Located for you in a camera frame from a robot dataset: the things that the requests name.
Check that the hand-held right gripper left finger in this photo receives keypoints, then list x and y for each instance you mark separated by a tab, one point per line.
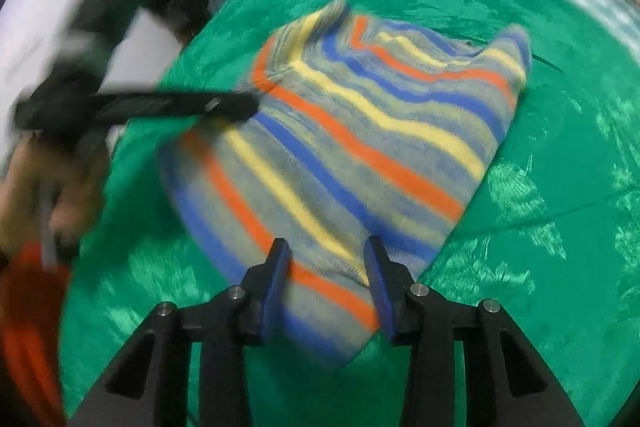
272	279

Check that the striped knit sweater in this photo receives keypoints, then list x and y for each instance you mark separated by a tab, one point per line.
360	157

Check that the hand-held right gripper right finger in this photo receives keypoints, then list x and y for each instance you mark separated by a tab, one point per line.
380	282

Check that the person's left forearm orange sleeve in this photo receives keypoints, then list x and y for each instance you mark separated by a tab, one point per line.
27	332

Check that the person's left hand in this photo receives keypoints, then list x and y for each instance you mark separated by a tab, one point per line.
35	187

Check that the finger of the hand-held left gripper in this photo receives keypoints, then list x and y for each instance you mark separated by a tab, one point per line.
190	104

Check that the green velvet blanket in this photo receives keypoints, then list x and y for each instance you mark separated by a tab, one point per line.
540	187

